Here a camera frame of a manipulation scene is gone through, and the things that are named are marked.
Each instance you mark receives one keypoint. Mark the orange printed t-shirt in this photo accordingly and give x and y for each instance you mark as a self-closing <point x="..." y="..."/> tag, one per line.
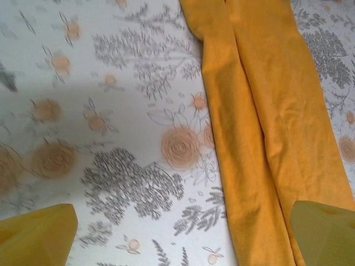
<point x="249" y="110"/>

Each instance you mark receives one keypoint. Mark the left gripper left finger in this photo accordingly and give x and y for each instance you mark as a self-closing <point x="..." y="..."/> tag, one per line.
<point x="36" y="238"/>

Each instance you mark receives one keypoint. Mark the floral patterned table cover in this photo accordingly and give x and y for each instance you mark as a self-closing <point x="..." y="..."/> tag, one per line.
<point x="111" y="110"/>

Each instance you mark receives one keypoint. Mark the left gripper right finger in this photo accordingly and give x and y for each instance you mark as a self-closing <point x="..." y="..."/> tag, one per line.
<point x="327" y="235"/>

